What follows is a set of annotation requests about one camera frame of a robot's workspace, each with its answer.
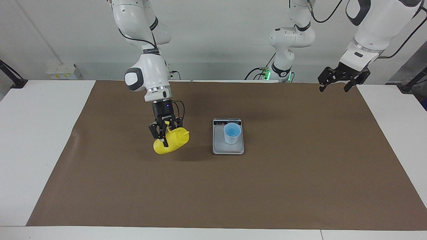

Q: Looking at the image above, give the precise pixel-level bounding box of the white wall socket box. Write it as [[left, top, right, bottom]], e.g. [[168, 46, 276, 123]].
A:
[[46, 64, 81, 80]]

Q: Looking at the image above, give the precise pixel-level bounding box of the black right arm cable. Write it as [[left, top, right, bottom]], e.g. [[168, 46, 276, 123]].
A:
[[118, 28, 185, 127]]

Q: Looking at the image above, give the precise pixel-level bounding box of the brown table mat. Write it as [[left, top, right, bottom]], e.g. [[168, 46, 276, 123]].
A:
[[26, 80, 427, 231]]

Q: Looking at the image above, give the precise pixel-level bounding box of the light blue plastic cup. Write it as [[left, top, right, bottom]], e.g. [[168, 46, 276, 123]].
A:
[[224, 122, 242, 145]]

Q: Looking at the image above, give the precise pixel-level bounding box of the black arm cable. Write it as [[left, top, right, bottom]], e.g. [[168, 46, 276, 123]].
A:
[[118, 28, 185, 127], [307, 0, 427, 59]]

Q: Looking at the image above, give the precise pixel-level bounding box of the yellow squeeze bottle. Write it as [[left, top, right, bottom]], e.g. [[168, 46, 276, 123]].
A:
[[153, 121, 190, 155]]

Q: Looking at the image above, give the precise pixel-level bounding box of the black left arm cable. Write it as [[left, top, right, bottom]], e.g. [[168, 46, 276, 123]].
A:
[[307, 0, 427, 59]]

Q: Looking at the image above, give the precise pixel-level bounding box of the silver digital kitchen scale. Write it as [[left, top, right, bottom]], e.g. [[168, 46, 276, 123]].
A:
[[212, 118, 245, 155]]

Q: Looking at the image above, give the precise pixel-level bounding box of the black left base cable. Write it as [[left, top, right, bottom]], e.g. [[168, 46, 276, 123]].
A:
[[245, 53, 277, 80]]

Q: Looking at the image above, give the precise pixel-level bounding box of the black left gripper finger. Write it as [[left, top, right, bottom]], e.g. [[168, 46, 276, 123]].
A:
[[344, 70, 371, 93], [318, 67, 338, 92]]

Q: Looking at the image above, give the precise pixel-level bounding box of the black clamp stand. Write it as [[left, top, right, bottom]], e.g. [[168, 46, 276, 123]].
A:
[[0, 59, 28, 89], [400, 66, 427, 93]]

